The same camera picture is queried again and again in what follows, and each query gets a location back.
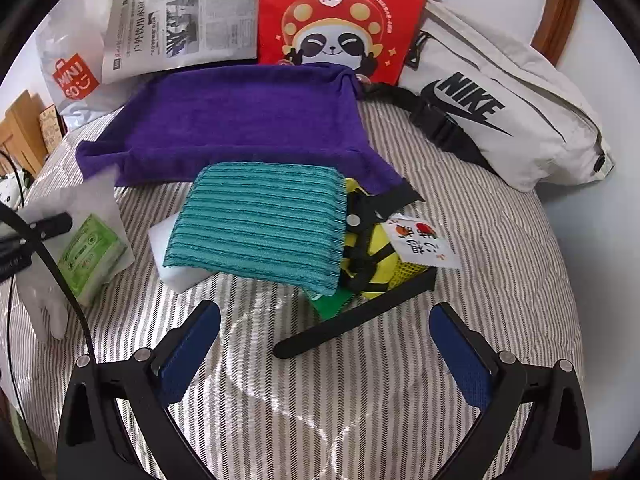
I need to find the green tissue pack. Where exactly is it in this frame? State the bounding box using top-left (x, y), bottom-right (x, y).
top-left (58, 214), bottom-right (126, 307)

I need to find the white foam sponge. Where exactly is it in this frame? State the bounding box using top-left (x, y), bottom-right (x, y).
top-left (148, 214), bottom-right (214, 294)

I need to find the purple towel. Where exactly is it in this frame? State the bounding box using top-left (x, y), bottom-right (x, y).
top-left (76, 64), bottom-right (402, 194)

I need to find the newspaper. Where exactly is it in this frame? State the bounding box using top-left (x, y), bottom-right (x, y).
top-left (102, 0), bottom-right (259, 84)

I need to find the white Nike waist bag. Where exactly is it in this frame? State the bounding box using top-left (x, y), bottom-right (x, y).
top-left (398, 0), bottom-right (615, 193)

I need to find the yellow mini backpack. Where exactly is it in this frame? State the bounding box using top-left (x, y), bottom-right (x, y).
top-left (338, 179), bottom-right (437, 299)

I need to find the green wet wipe packet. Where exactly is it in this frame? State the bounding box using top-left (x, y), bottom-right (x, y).
top-left (305, 288), bottom-right (355, 321)

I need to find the striped quilt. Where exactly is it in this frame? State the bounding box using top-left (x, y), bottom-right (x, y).
top-left (8, 98), bottom-right (584, 480)

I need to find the white Miniso plastic bag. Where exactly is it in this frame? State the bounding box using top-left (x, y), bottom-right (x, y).
top-left (36, 0), bottom-right (142, 130)

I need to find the wooden furniture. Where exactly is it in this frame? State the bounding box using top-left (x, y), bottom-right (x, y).
top-left (1, 91), bottom-right (67, 177)

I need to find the teal striped cloth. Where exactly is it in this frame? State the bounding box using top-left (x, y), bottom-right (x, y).
top-left (171, 162), bottom-right (346, 296)

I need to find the wooden door frame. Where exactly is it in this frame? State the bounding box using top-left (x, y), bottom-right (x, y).
top-left (530, 0), bottom-right (580, 65)

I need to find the white glove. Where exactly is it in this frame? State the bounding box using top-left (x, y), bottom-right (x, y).
top-left (16, 167), bottom-right (134, 341)

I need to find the black cable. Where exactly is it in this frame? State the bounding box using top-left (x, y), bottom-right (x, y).
top-left (0, 148), bottom-right (98, 480)

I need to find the white printed tag card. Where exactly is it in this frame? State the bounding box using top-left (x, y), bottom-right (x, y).
top-left (382, 214), bottom-right (462, 270)

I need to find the red panda bag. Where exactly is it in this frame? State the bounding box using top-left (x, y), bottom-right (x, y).
top-left (257, 0), bottom-right (424, 84)

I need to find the black strap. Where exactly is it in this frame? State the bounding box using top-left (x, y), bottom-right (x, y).
top-left (272, 271), bottom-right (438, 360)

